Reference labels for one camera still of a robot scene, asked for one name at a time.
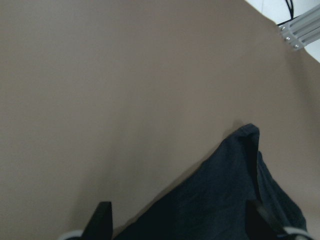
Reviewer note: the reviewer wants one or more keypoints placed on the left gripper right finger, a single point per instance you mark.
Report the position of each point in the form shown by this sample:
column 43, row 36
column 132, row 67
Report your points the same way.
column 262, row 225

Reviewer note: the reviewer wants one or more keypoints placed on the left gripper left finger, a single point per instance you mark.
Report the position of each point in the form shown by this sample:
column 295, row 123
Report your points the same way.
column 99, row 226

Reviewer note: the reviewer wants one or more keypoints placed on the black t-shirt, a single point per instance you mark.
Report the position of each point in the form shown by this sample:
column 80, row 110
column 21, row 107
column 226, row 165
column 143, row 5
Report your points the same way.
column 211, row 203

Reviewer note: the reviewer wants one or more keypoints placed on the aluminium frame post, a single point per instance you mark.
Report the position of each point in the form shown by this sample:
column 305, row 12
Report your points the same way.
column 303, row 29

